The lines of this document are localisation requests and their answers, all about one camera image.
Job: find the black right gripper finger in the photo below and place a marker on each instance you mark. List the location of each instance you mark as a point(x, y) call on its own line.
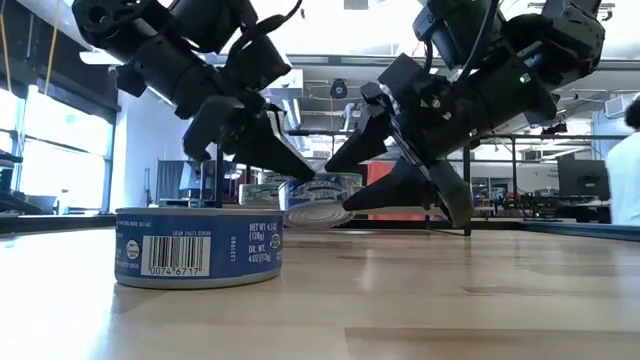
point(400, 192)
point(367, 142)

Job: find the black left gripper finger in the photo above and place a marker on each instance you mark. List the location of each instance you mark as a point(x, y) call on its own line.
point(275, 155)

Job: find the green tuna can silver lid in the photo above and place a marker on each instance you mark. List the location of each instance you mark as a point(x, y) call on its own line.
point(257, 196)

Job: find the dark blue albacore tuna can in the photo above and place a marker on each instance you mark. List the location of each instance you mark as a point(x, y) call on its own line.
point(315, 200)
point(225, 250)

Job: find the black background robot arm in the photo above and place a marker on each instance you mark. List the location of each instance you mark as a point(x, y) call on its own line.
point(520, 205)

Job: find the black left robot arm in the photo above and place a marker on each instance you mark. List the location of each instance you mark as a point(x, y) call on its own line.
point(165, 75)

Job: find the orange hanging cloth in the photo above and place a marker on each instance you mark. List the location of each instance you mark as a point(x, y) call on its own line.
point(382, 167)

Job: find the round black ceiling device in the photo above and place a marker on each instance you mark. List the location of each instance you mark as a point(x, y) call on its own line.
point(339, 89)

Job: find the white ceiling light box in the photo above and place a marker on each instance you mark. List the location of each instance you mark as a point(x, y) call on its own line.
point(292, 85)

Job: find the dark grey partition panel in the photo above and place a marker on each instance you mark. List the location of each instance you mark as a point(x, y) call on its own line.
point(170, 182)

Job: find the small black ceiling device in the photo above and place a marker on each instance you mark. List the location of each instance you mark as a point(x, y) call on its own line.
point(555, 128)

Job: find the long white ceiling light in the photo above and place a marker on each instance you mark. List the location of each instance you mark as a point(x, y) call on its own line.
point(100, 58)

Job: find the black computer monitor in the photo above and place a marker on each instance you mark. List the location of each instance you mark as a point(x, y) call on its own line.
point(582, 180)

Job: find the black standing desk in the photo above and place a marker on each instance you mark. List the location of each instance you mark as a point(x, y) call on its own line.
point(580, 210)

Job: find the large bright window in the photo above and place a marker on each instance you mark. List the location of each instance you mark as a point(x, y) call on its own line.
point(65, 170)

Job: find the person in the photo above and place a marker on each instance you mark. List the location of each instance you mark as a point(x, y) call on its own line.
point(625, 180)

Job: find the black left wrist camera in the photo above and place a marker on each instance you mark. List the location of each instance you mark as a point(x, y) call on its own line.
point(260, 62)

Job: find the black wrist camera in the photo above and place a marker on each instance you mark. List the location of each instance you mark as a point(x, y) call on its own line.
point(450, 30)
point(260, 62)

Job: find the black metal background frame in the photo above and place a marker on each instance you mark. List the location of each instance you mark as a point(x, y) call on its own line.
point(513, 170)

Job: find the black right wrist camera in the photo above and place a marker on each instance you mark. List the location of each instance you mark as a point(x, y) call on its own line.
point(450, 30)

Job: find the white wall air conditioner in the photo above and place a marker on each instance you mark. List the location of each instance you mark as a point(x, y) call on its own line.
point(615, 105)

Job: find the black aluminium table frame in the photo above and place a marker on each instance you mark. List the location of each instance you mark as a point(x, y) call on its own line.
point(30, 223)

